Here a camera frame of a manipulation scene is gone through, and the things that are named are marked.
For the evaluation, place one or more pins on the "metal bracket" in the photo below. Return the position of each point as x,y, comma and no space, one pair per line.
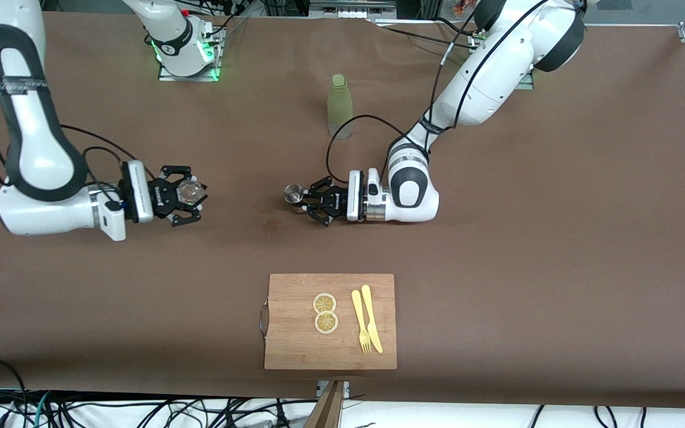
345,387

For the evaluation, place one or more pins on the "yellow plastic knife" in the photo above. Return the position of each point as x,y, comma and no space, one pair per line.
371,321

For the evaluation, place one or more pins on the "wooden cutting board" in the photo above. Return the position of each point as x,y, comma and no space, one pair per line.
295,345

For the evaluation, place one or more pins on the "green frosted bottle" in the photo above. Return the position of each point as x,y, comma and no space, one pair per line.
339,107

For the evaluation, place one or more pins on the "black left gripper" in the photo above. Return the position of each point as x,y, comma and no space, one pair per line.
336,203

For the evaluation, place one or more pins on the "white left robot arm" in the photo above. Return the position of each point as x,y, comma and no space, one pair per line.
485,77

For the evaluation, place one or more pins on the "clear glass shaker cup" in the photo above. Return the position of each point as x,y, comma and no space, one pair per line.
191,191

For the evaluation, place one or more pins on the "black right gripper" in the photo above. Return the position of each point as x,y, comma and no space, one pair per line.
160,194

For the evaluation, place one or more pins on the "metal power strip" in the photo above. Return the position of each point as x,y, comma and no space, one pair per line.
351,9

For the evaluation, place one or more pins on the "wooden post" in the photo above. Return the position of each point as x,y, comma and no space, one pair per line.
326,410

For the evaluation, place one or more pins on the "lemon slice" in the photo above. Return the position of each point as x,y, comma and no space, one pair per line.
326,323
324,303

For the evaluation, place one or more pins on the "yellow plastic fork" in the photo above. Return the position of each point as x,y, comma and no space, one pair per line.
358,312

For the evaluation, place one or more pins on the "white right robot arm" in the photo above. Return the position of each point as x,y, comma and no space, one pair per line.
33,148

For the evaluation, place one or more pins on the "steel jigger measuring cup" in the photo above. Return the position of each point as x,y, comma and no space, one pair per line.
293,194

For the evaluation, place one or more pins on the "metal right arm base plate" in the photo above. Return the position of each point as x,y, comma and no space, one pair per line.
214,59

